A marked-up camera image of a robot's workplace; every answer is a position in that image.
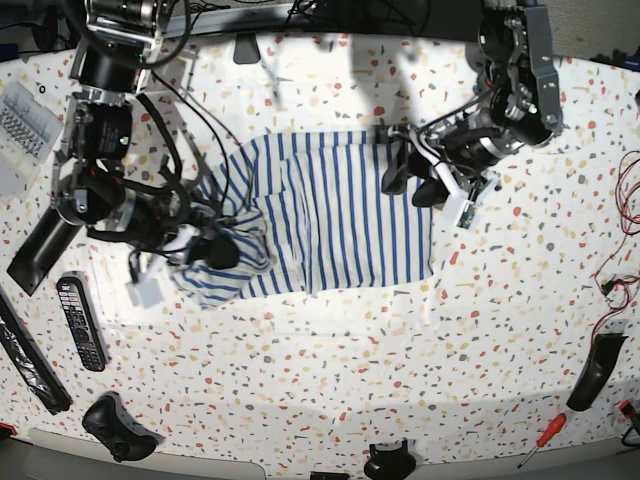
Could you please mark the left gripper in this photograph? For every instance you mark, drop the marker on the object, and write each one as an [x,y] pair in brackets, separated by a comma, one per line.
[456,189]

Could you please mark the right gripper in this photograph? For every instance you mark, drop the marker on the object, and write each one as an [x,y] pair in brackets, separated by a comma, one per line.
[144,289]

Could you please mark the blue white striped t-shirt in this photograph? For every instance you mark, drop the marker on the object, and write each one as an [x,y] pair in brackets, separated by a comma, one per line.
[308,213]

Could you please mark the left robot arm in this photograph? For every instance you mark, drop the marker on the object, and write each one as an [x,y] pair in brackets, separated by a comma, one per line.
[517,104]

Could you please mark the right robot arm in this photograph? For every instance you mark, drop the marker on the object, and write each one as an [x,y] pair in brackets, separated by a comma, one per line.
[119,49]

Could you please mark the black tv remote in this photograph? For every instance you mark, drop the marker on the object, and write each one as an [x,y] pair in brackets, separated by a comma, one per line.
[77,307]

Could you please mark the black cylinder speaker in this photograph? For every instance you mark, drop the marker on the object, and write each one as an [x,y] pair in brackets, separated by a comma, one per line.
[41,250]

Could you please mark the black game controller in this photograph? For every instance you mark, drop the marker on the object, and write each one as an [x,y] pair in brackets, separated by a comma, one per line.
[101,420]

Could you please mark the grey clamp at table edge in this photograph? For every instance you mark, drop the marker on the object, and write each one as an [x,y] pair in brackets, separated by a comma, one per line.
[246,50]

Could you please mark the long black flat bar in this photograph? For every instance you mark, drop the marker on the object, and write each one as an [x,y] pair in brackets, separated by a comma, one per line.
[30,363]

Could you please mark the clear plastic screw box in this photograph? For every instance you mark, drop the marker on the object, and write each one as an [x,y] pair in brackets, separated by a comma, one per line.
[29,131]

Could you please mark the small red black clip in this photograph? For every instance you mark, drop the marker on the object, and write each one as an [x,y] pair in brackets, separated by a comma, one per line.
[627,409]

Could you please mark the black curved handle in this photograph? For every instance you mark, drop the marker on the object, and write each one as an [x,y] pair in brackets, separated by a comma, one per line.
[600,363]

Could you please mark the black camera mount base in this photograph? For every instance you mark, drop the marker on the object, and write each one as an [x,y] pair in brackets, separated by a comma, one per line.
[390,463]

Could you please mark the red handled screwdriver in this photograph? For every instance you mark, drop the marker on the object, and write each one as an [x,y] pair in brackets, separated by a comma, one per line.
[552,429]

